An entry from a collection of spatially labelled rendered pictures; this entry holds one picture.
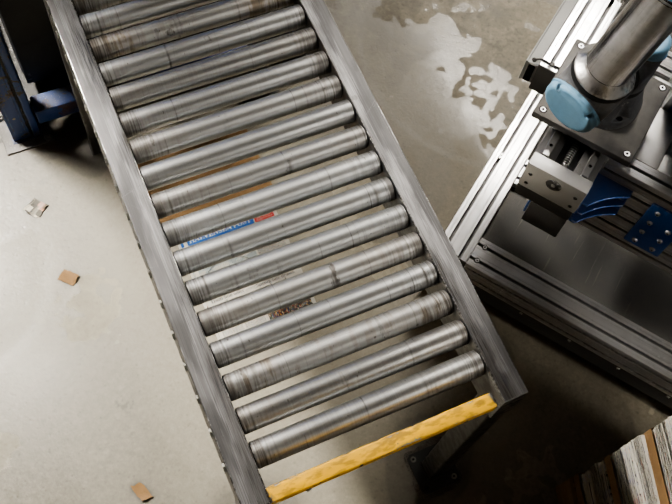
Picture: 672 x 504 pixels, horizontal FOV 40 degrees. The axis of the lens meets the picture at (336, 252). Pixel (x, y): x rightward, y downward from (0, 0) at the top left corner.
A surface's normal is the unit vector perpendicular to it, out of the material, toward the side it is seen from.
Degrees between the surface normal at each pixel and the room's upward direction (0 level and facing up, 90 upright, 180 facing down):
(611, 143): 0
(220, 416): 0
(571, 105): 98
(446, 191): 0
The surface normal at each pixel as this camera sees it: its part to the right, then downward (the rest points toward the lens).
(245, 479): 0.07, -0.40
